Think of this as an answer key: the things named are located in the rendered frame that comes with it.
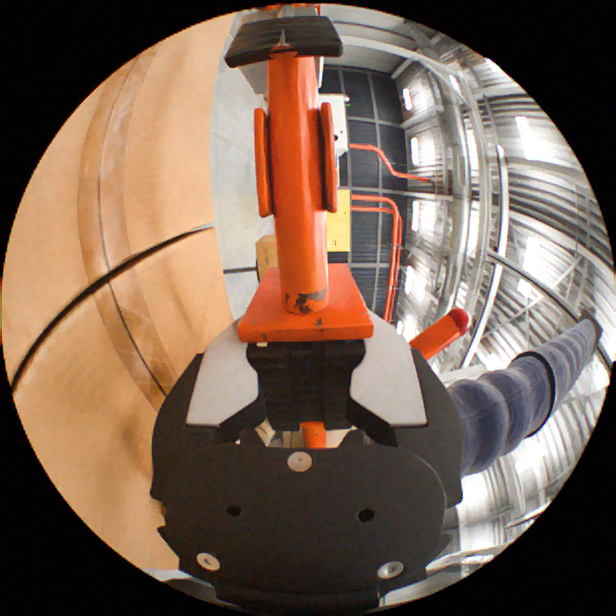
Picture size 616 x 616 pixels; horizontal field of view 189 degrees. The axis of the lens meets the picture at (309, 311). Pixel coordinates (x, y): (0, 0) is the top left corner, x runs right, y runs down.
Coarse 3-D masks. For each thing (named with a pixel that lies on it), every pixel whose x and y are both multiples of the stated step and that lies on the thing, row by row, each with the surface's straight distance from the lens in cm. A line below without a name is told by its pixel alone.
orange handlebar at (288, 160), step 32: (288, 64) 11; (288, 96) 9; (256, 128) 9; (288, 128) 9; (320, 128) 9; (256, 160) 8; (288, 160) 8; (320, 160) 9; (288, 192) 8; (320, 192) 9; (288, 224) 8; (320, 224) 9; (288, 256) 9; (320, 256) 9; (288, 288) 9; (320, 288) 9
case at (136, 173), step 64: (128, 64) 24; (192, 64) 34; (64, 128) 17; (128, 128) 20; (192, 128) 29; (64, 192) 15; (128, 192) 18; (192, 192) 27; (64, 256) 14; (128, 256) 17
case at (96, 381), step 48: (192, 240) 25; (96, 288) 16; (144, 288) 18; (192, 288) 24; (48, 336) 14; (96, 336) 15; (144, 336) 18; (192, 336) 24; (48, 384) 14; (96, 384) 15; (144, 384) 18; (48, 432) 14; (96, 432) 16; (144, 432) 19; (96, 480) 16; (144, 480) 19; (96, 528) 18; (144, 528) 21
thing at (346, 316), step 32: (352, 288) 12; (256, 320) 10; (288, 320) 9; (320, 320) 9; (352, 320) 9; (256, 352) 9; (288, 352) 9; (320, 352) 9; (352, 352) 9; (288, 384) 10; (320, 384) 11; (288, 416) 12; (320, 416) 14
